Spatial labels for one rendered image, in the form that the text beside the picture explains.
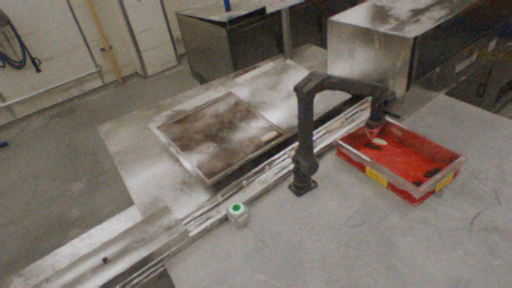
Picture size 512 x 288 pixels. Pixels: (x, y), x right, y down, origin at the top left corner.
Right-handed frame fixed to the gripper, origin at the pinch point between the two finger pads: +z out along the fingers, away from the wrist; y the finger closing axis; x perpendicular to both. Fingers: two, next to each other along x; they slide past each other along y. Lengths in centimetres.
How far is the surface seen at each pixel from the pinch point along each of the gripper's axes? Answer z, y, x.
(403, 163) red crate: 7.9, -5.7, -16.9
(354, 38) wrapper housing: -33, 34, 26
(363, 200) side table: 8.8, -36.0, -9.7
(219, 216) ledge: 5, -76, 37
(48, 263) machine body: 11, -129, 88
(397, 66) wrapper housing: -24.2, 27.4, 0.4
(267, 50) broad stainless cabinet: 30, 134, 159
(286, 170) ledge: 4.7, -38.8, 27.1
